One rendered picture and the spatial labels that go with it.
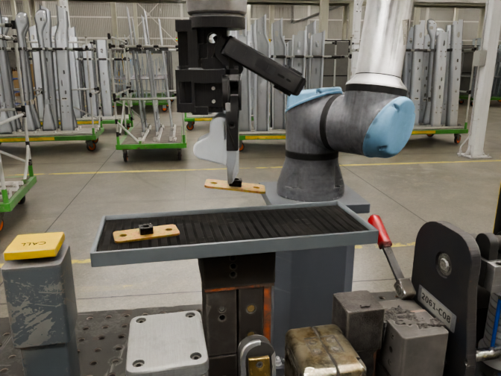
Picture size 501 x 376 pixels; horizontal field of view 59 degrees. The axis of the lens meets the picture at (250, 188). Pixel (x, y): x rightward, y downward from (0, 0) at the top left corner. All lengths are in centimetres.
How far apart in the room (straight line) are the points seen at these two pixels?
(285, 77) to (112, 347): 86
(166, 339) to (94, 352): 74
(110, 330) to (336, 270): 63
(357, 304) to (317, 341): 8
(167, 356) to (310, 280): 58
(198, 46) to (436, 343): 46
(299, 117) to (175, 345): 59
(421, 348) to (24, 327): 49
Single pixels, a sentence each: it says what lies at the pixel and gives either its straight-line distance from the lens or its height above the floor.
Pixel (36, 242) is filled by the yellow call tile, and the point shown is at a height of 116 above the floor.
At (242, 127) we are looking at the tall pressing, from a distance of 734.
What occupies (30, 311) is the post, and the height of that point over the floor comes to 108.
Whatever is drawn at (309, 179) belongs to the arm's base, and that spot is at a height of 115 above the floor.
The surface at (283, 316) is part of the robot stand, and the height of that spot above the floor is 84.
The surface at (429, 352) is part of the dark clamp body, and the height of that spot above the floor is 105.
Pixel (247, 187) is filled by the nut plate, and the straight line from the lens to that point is 62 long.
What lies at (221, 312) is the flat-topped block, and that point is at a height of 105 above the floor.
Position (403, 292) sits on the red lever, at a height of 109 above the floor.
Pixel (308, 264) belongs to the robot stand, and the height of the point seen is 97.
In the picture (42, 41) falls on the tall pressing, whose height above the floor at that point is 171.
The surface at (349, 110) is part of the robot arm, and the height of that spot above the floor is 129.
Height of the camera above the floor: 138
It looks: 16 degrees down
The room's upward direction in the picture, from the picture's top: straight up
